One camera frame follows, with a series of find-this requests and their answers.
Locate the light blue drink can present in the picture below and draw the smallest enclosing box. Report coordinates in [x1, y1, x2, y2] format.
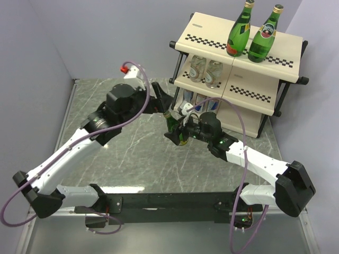
[181, 89, 194, 106]

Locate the beige checkered shelf rack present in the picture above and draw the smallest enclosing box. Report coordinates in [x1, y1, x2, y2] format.
[170, 12, 309, 138]

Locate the green Perrier bottle tall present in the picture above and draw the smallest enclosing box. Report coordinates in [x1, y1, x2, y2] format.
[248, 4, 284, 63]

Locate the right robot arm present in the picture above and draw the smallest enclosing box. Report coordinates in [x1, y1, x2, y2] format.
[164, 112, 316, 217]

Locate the black base beam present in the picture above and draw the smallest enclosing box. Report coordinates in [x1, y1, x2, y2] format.
[74, 192, 263, 230]

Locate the silver can red tab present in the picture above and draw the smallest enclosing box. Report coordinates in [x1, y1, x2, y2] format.
[206, 97, 219, 113]

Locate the aluminium frame rail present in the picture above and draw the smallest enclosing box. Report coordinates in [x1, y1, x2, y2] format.
[15, 78, 80, 254]

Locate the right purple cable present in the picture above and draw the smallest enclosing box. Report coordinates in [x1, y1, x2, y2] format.
[193, 97, 267, 254]

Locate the green Perrier bottle front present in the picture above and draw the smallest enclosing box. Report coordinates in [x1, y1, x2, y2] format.
[226, 0, 255, 57]

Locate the clear glass bottle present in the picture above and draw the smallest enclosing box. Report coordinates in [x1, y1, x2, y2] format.
[205, 60, 223, 88]
[189, 55, 207, 82]

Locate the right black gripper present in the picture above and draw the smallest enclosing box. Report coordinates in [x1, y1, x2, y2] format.
[164, 114, 211, 146]

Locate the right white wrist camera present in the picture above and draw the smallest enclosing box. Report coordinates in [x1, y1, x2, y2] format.
[178, 101, 194, 126]

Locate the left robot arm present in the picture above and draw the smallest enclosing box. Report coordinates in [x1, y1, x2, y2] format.
[13, 82, 173, 219]

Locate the Red Bull can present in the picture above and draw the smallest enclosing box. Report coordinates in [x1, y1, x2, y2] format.
[194, 94, 207, 113]

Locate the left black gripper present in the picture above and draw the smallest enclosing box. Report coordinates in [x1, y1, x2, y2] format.
[119, 81, 174, 126]

